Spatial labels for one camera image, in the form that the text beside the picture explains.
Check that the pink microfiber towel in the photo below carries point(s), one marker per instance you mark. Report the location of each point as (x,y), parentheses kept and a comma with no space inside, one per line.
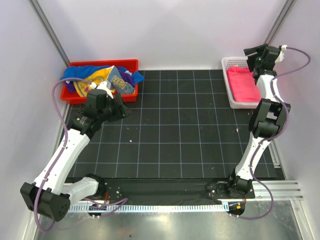
(242,85)

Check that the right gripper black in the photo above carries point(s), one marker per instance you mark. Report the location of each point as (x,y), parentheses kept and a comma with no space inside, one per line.
(258,49)

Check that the white perforated plastic basket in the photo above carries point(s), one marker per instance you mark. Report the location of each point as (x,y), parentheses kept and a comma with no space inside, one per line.
(263,86)

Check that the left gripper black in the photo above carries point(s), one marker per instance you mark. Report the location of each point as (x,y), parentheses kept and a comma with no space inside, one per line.
(121,110)

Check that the left aluminium corner post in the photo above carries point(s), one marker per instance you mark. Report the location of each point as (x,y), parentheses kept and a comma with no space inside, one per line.
(49,30)

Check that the aluminium front rail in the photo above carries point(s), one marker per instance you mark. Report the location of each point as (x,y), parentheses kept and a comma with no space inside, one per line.
(270,189)

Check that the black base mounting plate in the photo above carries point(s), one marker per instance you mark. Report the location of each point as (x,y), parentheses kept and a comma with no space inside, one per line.
(172,190)

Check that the blue towel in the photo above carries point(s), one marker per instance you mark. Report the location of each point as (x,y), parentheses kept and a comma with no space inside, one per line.
(83,72)

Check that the white slotted cable duct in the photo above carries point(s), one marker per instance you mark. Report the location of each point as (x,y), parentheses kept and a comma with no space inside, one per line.
(87,207)

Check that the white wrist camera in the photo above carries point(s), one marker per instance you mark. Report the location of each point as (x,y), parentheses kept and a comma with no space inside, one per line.
(104,85)
(281,54)

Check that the aluminium corner post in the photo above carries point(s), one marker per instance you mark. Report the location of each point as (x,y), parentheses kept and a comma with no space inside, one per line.
(281,17)
(49,30)

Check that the black grid cutting mat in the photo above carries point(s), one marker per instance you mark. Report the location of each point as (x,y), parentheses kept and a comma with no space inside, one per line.
(181,126)

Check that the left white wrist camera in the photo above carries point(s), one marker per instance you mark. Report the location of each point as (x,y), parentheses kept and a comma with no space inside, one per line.
(104,85)

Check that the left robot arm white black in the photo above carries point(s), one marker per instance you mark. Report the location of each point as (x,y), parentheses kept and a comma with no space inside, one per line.
(47,196)

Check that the red plastic bin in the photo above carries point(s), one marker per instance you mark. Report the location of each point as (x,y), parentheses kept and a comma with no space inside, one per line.
(74,98)

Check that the grey lettered towel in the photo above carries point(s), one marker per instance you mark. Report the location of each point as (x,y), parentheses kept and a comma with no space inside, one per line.
(121,80)

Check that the right aluminium corner post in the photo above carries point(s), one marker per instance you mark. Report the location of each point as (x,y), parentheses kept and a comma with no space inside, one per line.
(281,17)

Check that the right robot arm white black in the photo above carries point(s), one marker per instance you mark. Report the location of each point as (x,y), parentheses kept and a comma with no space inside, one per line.
(267,120)

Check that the yellow tiger print towel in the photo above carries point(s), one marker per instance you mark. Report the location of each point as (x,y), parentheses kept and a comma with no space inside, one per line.
(97,77)

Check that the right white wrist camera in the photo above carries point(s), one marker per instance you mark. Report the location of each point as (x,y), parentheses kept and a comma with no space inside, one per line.
(281,54)

